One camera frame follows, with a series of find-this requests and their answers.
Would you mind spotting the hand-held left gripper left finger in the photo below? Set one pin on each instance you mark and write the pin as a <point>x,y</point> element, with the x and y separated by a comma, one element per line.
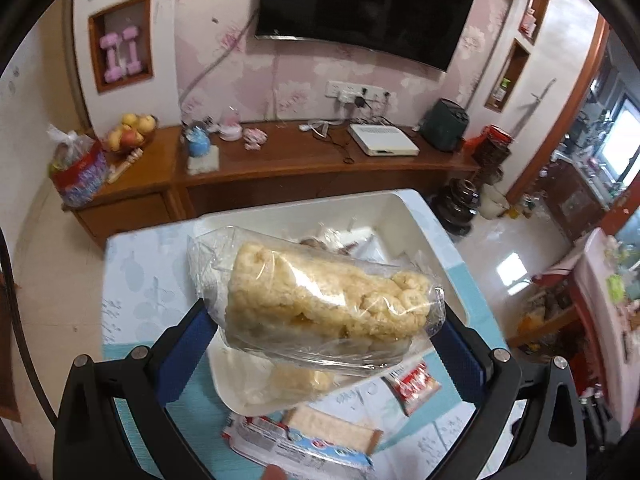
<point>187,355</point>

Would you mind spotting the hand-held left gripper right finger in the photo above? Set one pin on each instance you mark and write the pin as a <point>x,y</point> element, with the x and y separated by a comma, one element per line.
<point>462,362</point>

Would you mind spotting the puffed rice cake packet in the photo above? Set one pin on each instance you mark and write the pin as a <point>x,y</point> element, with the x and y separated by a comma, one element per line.
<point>310,305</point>

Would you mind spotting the white plastic storage bin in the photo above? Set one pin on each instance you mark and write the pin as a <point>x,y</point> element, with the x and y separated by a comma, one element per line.
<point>395,225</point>

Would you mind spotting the red and white snack packet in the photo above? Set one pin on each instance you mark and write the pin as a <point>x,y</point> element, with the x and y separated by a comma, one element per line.
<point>412,387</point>

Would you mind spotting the long cracker packet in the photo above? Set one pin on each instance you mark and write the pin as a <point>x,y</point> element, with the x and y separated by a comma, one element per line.
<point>310,435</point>

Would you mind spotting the black stacked pot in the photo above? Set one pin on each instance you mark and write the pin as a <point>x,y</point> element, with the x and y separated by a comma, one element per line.
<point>456,205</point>

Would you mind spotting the white bucket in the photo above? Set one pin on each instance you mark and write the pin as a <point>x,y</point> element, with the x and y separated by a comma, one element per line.
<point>492,202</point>

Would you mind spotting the white mat under globe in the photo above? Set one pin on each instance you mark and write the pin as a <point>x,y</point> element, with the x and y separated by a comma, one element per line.
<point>205,162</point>

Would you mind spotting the wooden massage stick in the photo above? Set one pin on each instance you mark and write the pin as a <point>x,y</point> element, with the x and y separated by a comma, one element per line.
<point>125,165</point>

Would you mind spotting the wooden television cabinet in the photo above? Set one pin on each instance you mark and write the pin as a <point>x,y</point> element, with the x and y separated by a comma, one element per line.
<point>280,175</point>

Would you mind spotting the red tin in plastic bag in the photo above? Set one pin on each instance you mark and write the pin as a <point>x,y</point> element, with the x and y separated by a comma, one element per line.
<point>80,170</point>

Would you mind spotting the blue snow globe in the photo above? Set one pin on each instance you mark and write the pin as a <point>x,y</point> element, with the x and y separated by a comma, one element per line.
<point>197,141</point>

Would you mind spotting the small pink toy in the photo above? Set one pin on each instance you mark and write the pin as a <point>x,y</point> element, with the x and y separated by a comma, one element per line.
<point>255,140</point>

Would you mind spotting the bowl of fruit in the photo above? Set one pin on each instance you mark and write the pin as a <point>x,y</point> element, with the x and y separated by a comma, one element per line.
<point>130,132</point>

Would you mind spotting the pink dome ornament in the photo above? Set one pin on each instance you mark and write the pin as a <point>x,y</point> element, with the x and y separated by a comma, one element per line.
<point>231,127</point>

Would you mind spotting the white set-top box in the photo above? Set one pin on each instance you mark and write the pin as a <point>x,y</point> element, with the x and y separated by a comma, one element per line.
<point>382,140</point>

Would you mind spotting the dark green air fryer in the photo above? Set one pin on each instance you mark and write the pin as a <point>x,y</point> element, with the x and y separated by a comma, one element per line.
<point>444,125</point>

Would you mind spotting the pink dumbbell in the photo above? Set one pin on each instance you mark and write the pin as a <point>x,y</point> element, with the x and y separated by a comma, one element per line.
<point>112,57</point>
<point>131,50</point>

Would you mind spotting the black curved television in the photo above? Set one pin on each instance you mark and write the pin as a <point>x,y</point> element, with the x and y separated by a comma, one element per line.
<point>360,5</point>

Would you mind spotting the white wall sockets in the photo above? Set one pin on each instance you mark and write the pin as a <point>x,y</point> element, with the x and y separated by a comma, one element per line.
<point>352,92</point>

